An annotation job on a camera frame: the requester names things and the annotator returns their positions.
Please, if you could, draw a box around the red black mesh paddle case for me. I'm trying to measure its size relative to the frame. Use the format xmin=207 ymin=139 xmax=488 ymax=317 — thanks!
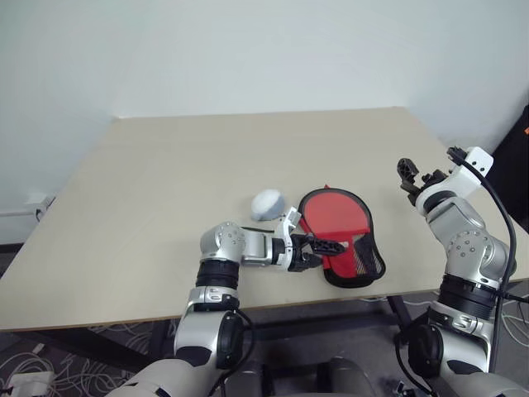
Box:
xmin=297 ymin=181 xmax=388 ymax=289

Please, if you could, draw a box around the white wall socket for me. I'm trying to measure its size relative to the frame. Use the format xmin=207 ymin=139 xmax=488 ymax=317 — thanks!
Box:
xmin=23 ymin=191 xmax=57 ymax=217

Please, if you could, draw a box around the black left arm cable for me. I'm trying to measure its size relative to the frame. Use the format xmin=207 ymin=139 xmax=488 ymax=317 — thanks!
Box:
xmin=231 ymin=308 xmax=256 ymax=375

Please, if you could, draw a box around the red table tennis paddle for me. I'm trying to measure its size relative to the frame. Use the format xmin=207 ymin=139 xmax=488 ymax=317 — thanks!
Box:
xmin=303 ymin=190 xmax=379 ymax=276

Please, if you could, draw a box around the white grey rounded object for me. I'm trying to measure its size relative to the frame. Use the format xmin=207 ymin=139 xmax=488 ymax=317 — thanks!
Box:
xmin=250 ymin=189 xmax=287 ymax=222

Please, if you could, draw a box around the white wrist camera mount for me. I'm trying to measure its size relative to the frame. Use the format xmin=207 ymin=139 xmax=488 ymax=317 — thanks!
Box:
xmin=274 ymin=209 xmax=303 ymax=272
xmin=415 ymin=146 xmax=496 ymax=214

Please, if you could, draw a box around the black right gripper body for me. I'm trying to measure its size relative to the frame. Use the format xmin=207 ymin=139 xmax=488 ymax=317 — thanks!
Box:
xmin=407 ymin=168 xmax=450 ymax=204

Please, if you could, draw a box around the white box on floor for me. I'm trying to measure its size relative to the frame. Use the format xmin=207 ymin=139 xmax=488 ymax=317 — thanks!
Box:
xmin=0 ymin=370 xmax=58 ymax=397

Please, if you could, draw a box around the black bag with orange tag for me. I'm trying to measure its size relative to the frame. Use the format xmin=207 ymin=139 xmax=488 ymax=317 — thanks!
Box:
xmin=493 ymin=102 xmax=529 ymax=233

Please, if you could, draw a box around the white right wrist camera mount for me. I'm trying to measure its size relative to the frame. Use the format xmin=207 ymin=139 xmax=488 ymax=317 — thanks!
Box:
xmin=415 ymin=146 xmax=496 ymax=214

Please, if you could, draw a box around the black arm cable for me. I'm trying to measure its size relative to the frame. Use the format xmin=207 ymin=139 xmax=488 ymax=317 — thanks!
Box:
xmin=231 ymin=308 xmax=256 ymax=375
xmin=446 ymin=145 xmax=518 ymax=375

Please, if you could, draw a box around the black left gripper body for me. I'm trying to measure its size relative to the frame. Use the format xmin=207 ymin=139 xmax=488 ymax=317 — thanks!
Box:
xmin=288 ymin=233 xmax=316 ymax=274

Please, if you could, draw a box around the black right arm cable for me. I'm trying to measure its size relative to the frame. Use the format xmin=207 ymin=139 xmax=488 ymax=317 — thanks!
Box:
xmin=446 ymin=145 xmax=518 ymax=375

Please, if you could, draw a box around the grey robot torso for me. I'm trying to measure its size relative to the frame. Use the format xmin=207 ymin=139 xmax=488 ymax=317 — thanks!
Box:
xmin=229 ymin=356 xmax=384 ymax=397

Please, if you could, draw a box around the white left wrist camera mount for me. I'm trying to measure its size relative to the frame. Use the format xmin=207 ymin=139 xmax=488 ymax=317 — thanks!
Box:
xmin=274 ymin=209 xmax=303 ymax=272

